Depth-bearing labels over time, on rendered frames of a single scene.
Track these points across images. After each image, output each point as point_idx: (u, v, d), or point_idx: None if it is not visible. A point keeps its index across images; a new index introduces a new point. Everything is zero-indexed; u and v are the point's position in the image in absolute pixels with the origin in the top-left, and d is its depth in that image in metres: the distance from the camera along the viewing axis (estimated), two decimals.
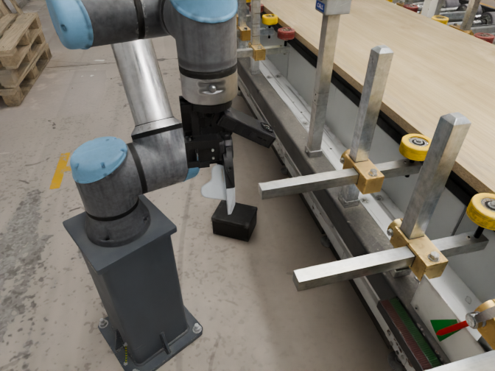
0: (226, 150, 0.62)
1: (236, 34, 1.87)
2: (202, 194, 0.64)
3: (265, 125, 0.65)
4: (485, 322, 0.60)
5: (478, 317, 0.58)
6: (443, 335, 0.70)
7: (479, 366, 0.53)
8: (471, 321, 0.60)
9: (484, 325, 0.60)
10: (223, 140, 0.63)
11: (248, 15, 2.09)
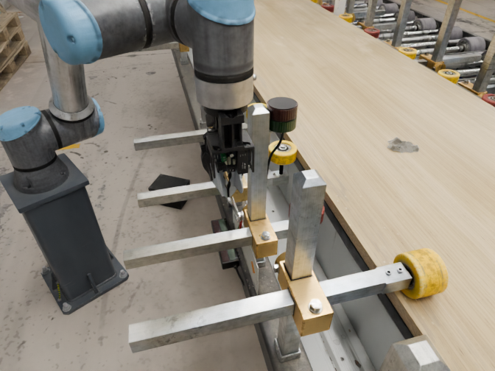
0: None
1: None
2: (242, 191, 0.68)
3: None
4: (243, 216, 0.89)
5: (234, 212, 0.88)
6: None
7: (221, 237, 0.83)
8: (235, 216, 0.90)
9: (243, 219, 0.89)
10: None
11: None
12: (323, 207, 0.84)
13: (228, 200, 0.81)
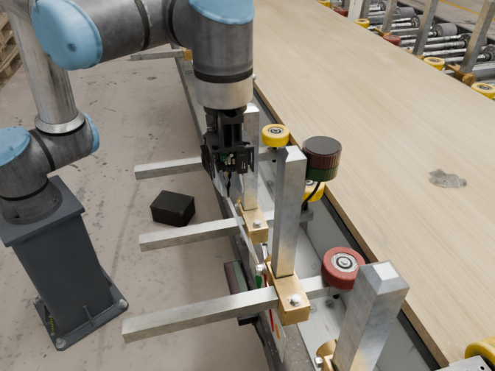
0: None
1: None
2: (242, 191, 0.68)
3: None
4: (264, 264, 0.75)
5: (252, 258, 0.75)
6: (272, 322, 0.76)
7: (240, 300, 0.68)
8: (255, 269, 0.76)
9: (265, 268, 0.75)
10: None
11: None
12: (364, 263, 0.69)
13: (238, 224, 0.74)
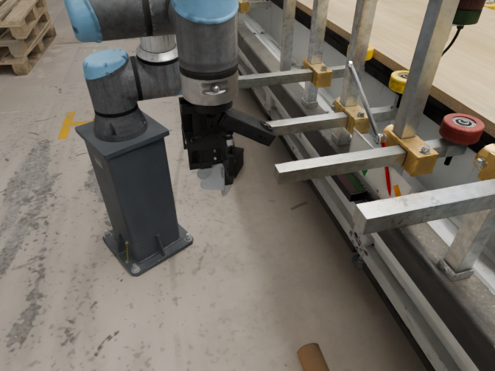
0: (229, 160, 0.63)
1: None
2: (202, 188, 0.68)
3: (264, 124, 0.66)
4: (384, 133, 0.84)
5: (373, 127, 0.84)
6: (390, 186, 0.85)
7: (373, 153, 0.77)
8: (376, 138, 0.84)
9: (385, 135, 0.83)
10: (225, 140, 0.63)
11: None
12: (482, 121, 0.78)
13: (362, 95, 0.83)
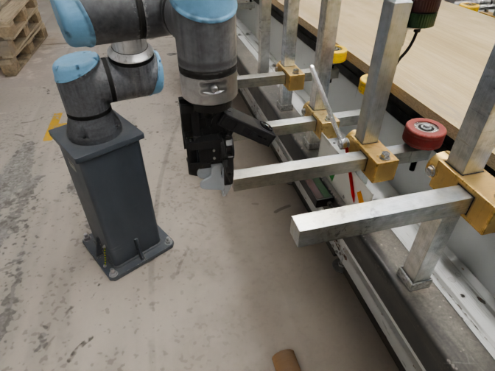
0: (228, 159, 0.63)
1: None
2: (202, 188, 0.69)
3: (264, 124, 0.66)
4: (347, 138, 0.82)
5: (336, 132, 0.82)
6: (353, 193, 0.83)
7: (333, 159, 0.75)
8: (339, 143, 0.82)
9: (348, 140, 0.82)
10: (224, 140, 0.63)
11: None
12: (445, 126, 0.76)
13: (324, 99, 0.81)
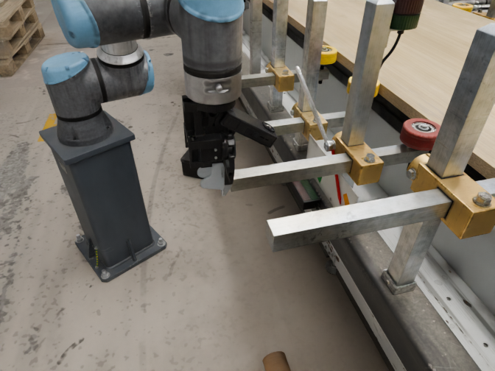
0: (229, 159, 0.63)
1: None
2: (202, 186, 0.68)
3: (267, 125, 0.66)
4: (333, 140, 0.81)
5: (322, 135, 0.82)
6: (339, 195, 0.82)
7: (331, 160, 0.75)
8: (325, 145, 0.82)
9: (334, 143, 0.81)
10: (226, 140, 0.63)
11: None
12: None
13: (310, 101, 0.80)
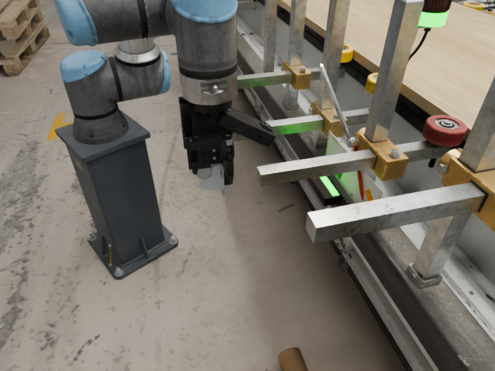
0: (228, 159, 0.63)
1: None
2: (202, 188, 0.69)
3: (264, 124, 0.66)
4: (356, 137, 0.82)
5: (345, 131, 0.83)
6: (362, 191, 0.83)
7: (357, 155, 0.76)
8: (348, 141, 0.83)
9: (357, 139, 0.82)
10: (224, 140, 0.63)
11: None
12: (465, 124, 0.77)
13: (334, 98, 0.81)
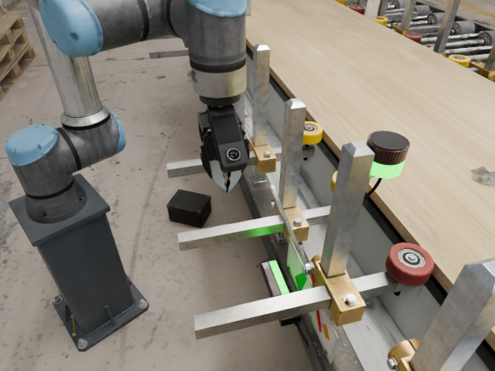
0: (200, 149, 0.66)
1: None
2: None
3: (233, 150, 0.59)
4: (311, 263, 0.73)
5: (300, 256, 0.74)
6: (320, 323, 0.74)
7: (309, 296, 0.67)
8: (303, 268, 0.74)
9: (313, 266, 0.73)
10: (208, 132, 0.65)
11: None
12: (432, 258, 0.68)
13: (286, 221, 0.72)
